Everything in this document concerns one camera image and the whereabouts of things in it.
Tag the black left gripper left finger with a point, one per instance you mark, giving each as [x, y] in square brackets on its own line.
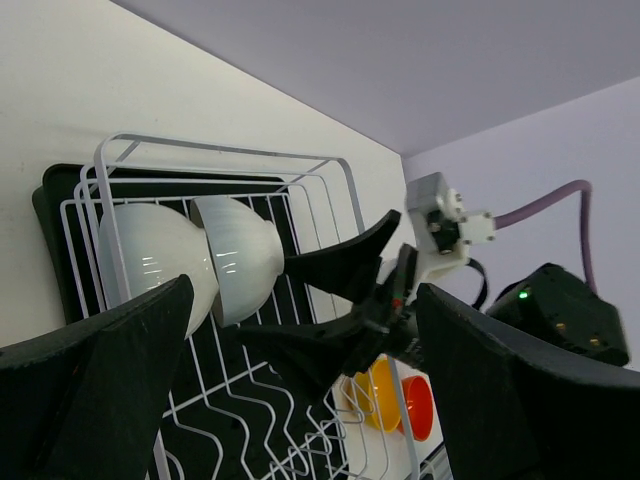
[86, 401]

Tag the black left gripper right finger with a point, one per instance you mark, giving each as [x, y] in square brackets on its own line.
[512, 406]

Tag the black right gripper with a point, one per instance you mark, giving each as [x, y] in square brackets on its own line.
[310, 358]

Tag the white ribbed ceramic bowl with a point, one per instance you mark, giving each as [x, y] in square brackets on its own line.
[246, 252]

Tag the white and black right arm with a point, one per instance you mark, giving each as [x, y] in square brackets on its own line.
[550, 304]

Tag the orange plastic bowl right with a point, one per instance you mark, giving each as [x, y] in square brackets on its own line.
[419, 405]

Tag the yellow plastic bowl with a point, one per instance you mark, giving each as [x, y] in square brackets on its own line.
[372, 395]

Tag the black drip tray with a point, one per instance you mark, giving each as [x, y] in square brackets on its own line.
[214, 447]

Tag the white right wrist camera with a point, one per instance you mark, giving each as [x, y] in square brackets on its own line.
[444, 229]

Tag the white wire dish rack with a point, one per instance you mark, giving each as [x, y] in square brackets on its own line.
[313, 203]

